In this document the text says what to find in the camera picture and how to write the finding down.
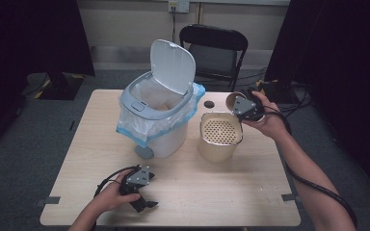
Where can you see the clear blue-edged plastic bin liner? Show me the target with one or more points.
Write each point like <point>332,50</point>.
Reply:
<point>141,126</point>

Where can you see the person's right hand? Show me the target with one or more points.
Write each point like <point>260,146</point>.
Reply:
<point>271,122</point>

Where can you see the black stand base striped tape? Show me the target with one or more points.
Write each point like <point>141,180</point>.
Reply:
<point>59,85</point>
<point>279,91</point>

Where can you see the white trash can grey lid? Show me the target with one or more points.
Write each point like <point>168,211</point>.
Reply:
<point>170,141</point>

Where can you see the black curtain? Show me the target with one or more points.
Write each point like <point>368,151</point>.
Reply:
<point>343,64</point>
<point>29,35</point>

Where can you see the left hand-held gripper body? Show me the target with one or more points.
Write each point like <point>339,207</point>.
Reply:
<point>139,179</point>

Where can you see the beige container with perforated strainer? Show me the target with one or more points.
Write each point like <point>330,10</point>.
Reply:
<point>220,141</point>

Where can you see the white wall socket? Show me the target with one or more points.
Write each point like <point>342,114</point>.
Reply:
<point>179,5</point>

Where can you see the brown paper cup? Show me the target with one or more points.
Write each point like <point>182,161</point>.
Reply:
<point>231,100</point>

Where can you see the person's left hand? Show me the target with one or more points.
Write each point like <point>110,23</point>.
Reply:
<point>109,197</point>

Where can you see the small crumbs on table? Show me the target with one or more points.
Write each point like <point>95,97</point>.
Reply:
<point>265,187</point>

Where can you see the grey tape strip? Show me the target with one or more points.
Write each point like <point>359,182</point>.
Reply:
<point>289,197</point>
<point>48,200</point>

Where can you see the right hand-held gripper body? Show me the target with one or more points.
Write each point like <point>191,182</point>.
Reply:
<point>247,107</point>

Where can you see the black folding chair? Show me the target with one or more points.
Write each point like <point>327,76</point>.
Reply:
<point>215,59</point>

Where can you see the black table grommet hole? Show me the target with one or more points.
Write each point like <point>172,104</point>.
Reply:
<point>209,104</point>

